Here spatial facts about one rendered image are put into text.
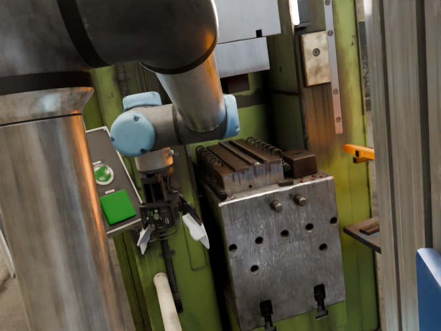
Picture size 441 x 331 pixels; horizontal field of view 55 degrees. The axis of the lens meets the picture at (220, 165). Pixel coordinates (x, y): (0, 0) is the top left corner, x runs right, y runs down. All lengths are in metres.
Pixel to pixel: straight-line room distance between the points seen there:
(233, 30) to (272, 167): 0.43
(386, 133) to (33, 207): 0.29
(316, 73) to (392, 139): 1.33
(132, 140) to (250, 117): 1.13
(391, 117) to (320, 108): 1.37
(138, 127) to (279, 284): 0.86
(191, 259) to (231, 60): 0.70
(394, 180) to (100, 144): 1.04
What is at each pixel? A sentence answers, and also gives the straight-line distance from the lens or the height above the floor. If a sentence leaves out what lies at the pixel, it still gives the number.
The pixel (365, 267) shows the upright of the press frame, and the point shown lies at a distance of 1.83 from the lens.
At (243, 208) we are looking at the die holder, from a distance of 1.28.
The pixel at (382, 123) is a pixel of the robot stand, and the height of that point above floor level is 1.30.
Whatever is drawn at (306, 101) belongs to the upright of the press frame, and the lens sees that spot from 1.51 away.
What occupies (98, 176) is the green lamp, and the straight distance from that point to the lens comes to 1.13.
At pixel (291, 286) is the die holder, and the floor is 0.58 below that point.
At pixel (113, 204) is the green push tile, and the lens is 1.11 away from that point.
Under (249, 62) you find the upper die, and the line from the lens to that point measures 1.28.
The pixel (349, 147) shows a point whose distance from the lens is 1.49.
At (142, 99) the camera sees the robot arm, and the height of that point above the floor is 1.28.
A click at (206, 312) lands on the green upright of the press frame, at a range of 1.63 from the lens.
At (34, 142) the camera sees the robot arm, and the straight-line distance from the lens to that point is 0.38.
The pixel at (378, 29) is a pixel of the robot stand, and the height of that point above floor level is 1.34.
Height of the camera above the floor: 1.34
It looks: 15 degrees down
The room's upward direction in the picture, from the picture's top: 10 degrees counter-clockwise
